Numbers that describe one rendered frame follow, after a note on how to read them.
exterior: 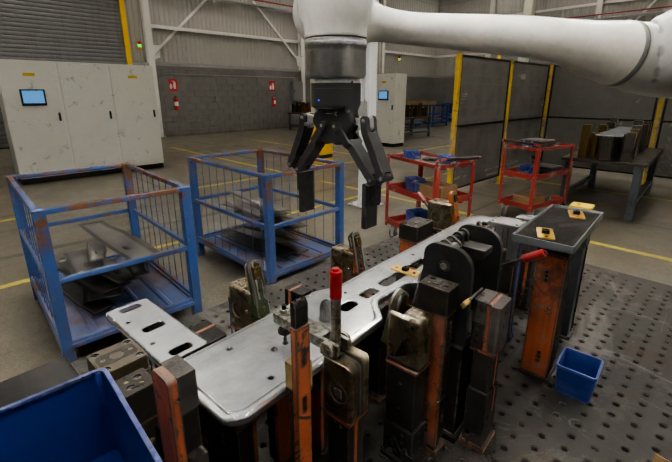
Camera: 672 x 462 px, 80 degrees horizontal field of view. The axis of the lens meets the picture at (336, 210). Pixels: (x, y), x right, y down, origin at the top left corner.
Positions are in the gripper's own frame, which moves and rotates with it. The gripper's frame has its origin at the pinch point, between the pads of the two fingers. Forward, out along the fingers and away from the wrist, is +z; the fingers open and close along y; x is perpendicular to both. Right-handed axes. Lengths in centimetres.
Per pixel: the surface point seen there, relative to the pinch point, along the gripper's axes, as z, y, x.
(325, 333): 24.0, 2.6, -0.1
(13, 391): 28, 34, 41
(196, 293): 109, 185, -71
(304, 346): 19.4, -2.1, 9.8
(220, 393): 31.3, 11.5, 17.1
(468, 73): -44, 204, -507
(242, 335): 31.3, 23.0, 4.2
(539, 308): 39, -18, -65
